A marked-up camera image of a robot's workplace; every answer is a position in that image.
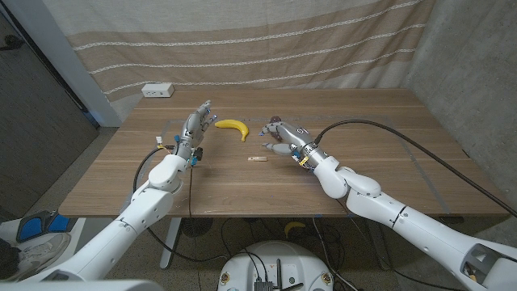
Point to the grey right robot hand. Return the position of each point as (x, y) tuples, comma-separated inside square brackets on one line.
[(295, 137)]

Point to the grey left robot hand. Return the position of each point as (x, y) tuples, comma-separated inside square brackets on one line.
[(192, 129)]

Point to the wooden clothespin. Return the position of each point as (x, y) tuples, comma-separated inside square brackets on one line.
[(258, 158)]

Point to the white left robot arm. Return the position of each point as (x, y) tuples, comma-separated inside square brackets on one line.
[(141, 206)]

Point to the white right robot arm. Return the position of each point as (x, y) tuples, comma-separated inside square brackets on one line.
[(424, 230)]

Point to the yellow toy banana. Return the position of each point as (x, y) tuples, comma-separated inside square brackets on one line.
[(234, 124)]

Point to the dark purple sweet potato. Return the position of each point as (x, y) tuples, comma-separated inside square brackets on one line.
[(276, 119)]

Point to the white power outlet box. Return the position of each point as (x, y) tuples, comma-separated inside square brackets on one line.
[(157, 90)]

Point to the black round floor device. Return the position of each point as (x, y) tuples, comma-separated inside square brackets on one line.
[(196, 226)]

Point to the beige striped cloth backdrop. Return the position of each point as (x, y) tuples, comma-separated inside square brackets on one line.
[(242, 40)]

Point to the white table leg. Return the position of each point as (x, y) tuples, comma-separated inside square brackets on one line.
[(169, 242)]

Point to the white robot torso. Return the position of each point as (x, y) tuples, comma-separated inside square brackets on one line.
[(299, 258)]

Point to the grey table leg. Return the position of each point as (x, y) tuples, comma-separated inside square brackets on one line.
[(377, 246)]

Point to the pale grey pillar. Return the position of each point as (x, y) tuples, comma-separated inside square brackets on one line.
[(60, 52)]

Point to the black antenna module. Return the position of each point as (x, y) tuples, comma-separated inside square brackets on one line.
[(262, 286)]

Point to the dark wood grain door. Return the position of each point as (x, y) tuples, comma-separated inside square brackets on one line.
[(36, 121)]

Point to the blue and black foot pedal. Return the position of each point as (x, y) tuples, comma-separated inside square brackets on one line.
[(30, 228)]

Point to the white sneaker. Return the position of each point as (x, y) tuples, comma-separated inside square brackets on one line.
[(40, 252)]

